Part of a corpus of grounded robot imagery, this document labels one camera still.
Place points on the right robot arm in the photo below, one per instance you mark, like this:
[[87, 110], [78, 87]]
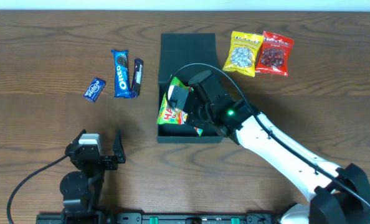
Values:
[[334, 194]]

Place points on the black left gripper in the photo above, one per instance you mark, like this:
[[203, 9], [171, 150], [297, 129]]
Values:
[[105, 159]]

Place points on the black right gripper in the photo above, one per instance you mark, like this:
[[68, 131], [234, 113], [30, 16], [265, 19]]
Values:
[[190, 106]]

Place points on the blue eclipse mint box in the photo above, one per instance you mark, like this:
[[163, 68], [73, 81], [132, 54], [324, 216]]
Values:
[[93, 91]]

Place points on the Haribo gummy bag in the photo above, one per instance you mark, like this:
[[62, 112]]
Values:
[[168, 115]]

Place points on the yellow Hacks candy bag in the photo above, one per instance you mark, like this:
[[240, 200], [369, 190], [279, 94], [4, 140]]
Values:
[[243, 51]]

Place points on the blue Oreo cookie pack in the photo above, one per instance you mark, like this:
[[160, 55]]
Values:
[[122, 80]]

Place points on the black open gift box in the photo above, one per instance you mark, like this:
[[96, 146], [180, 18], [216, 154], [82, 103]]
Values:
[[185, 55]]

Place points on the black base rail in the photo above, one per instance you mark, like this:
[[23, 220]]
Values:
[[138, 218]]

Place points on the dark purple chocolate bar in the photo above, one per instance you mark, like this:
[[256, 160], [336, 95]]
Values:
[[137, 76]]

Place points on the red Hacks candy bag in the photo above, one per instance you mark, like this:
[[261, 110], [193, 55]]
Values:
[[274, 54]]

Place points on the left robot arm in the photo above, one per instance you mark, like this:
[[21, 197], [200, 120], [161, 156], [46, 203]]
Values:
[[81, 189]]

